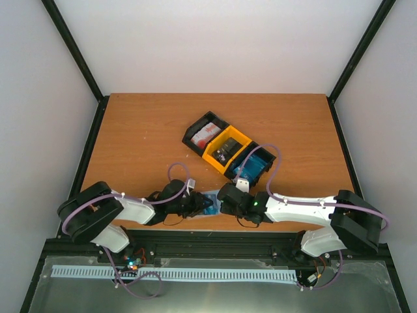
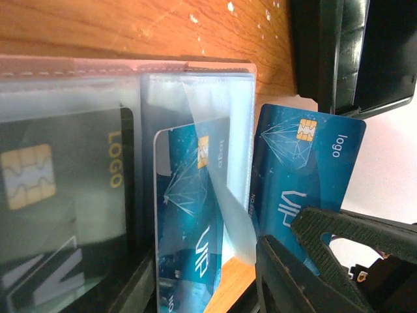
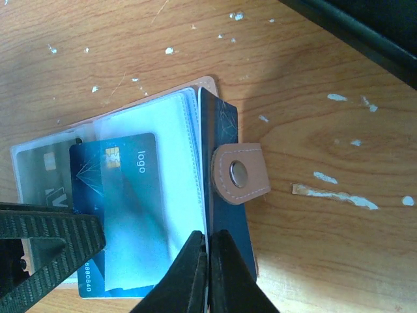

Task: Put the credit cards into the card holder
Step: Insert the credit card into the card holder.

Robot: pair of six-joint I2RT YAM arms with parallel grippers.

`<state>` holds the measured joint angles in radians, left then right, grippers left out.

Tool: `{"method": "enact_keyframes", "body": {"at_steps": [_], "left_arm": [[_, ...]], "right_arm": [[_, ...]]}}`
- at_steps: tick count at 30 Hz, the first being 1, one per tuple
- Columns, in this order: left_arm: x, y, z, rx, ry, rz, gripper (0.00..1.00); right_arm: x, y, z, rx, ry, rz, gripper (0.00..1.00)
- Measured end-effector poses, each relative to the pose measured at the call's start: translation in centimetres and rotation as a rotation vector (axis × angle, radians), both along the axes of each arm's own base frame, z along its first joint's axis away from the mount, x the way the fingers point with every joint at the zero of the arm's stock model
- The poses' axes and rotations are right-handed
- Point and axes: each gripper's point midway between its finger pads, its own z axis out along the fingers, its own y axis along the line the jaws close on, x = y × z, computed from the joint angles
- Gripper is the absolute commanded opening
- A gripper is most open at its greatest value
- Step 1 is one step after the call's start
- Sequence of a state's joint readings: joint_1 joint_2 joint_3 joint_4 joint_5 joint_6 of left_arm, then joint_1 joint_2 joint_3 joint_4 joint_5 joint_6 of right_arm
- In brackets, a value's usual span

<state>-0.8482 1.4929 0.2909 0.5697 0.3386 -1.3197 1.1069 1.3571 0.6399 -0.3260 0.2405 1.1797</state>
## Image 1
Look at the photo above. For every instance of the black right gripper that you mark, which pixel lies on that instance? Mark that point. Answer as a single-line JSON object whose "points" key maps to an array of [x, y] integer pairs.
{"points": [[225, 209]]}

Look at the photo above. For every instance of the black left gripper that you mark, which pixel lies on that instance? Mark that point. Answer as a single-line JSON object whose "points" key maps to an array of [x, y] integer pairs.
{"points": [[197, 204]]}

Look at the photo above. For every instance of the blue credit card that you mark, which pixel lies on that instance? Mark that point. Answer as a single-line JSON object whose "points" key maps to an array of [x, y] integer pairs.
{"points": [[214, 205]]}

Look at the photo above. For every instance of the black card bin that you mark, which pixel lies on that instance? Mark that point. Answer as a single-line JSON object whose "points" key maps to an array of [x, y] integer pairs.
{"points": [[209, 117], [242, 157]]}

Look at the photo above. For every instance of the yellow card bin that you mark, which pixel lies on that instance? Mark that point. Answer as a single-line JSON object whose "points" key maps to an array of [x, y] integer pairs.
{"points": [[215, 144]]}

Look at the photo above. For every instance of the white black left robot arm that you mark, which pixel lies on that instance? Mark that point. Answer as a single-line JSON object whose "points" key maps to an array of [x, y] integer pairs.
{"points": [[88, 217]]}

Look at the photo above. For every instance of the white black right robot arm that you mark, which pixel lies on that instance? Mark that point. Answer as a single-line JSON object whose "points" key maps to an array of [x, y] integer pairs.
{"points": [[344, 221]]}

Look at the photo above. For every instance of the blue card stack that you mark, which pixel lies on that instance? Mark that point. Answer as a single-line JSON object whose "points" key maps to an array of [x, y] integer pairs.
{"points": [[253, 167]]}

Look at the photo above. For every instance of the black card stack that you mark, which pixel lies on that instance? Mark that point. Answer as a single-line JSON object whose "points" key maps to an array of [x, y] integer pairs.
{"points": [[226, 151]]}

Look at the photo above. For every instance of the red white card stack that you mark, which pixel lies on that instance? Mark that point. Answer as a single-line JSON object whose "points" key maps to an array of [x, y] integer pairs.
{"points": [[204, 135]]}

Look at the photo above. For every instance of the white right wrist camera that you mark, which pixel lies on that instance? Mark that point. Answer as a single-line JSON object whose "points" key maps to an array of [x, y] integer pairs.
{"points": [[243, 185]]}

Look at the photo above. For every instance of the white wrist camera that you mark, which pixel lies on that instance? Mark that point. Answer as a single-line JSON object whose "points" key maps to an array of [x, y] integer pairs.
{"points": [[190, 185], [243, 185]]}

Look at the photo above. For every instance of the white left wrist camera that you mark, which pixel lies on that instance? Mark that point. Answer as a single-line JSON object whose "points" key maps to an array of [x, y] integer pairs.
{"points": [[190, 185]]}

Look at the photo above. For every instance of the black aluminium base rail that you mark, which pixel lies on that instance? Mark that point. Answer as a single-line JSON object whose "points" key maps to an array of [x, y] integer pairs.
{"points": [[272, 248]]}

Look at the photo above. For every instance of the left electronics board with wires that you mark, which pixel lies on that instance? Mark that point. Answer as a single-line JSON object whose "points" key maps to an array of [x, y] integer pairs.
{"points": [[135, 260]]}

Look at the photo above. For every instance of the right connector with wires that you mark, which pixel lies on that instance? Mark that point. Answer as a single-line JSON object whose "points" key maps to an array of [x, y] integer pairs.
{"points": [[319, 265]]}

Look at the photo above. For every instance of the metal base plate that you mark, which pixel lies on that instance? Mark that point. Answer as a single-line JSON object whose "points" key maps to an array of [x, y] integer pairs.
{"points": [[355, 286]]}

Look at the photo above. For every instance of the light blue slotted cable duct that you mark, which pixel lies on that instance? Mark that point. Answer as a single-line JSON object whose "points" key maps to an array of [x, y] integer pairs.
{"points": [[283, 276]]}

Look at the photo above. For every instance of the black right frame post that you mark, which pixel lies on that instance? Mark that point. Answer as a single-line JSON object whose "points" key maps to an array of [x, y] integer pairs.
{"points": [[369, 34]]}

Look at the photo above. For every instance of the black frame post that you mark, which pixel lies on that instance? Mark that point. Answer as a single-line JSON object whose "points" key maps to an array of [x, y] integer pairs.
{"points": [[66, 35], [369, 34]]}

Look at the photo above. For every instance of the black left frame post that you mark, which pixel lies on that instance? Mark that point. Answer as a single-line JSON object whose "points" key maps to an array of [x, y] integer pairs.
{"points": [[66, 35]]}

